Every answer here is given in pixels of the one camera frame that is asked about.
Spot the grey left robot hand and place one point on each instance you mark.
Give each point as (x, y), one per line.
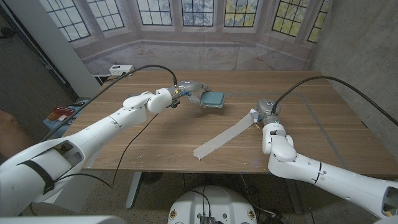
(191, 87)

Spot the printed bay window backdrop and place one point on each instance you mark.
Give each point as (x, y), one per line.
(199, 56)

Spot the white robot body edge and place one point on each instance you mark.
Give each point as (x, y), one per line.
(62, 220)

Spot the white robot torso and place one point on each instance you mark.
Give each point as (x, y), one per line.
(213, 202)

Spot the orange small item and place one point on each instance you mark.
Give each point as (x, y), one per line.
(53, 116)

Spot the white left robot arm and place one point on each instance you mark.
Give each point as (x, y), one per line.
(93, 130)

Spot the blue box with items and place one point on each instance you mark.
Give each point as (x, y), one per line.
(54, 128)

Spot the black floor fan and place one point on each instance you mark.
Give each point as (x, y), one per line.
(151, 177)

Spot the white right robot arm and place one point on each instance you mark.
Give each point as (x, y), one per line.
(286, 155)

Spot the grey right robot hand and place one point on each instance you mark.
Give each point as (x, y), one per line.
(267, 109)

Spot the white small item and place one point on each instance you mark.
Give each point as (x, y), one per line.
(62, 118)

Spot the red box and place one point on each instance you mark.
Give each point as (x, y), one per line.
(64, 110)

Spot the grey metal table leg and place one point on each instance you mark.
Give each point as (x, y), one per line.
(293, 194)
(133, 189)

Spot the white gauze bandage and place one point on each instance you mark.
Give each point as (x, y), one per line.
(224, 140)

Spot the black remote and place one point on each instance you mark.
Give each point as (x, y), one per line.
(76, 104)

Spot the teal zippered case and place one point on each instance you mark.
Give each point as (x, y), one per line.
(213, 99)

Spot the person's bare leg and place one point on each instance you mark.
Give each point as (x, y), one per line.
(12, 133)

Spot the white power strip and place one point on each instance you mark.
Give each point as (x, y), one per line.
(119, 71)

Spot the white floor platform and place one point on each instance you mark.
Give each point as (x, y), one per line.
(77, 193)

